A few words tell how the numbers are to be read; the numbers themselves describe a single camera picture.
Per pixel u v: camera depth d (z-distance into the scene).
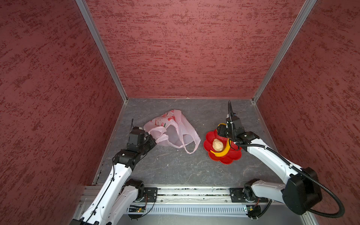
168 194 0.76
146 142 0.65
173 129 0.90
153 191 0.76
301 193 0.40
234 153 0.95
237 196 0.74
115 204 0.53
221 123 0.76
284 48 0.88
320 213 0.41
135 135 0.57
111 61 0.97
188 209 0.71
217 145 0.87
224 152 0.88
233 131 0.63
